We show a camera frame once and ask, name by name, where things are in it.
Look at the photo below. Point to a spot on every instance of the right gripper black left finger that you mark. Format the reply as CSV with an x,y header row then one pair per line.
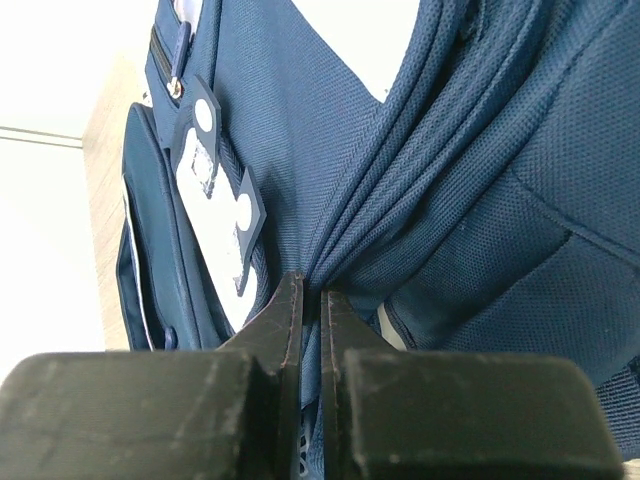
x,y
228,413

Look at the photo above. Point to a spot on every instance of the blue student backpack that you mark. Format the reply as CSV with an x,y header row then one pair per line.
x,y
466,172

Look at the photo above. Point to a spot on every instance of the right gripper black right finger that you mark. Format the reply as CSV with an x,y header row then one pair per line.
x,y
391,414

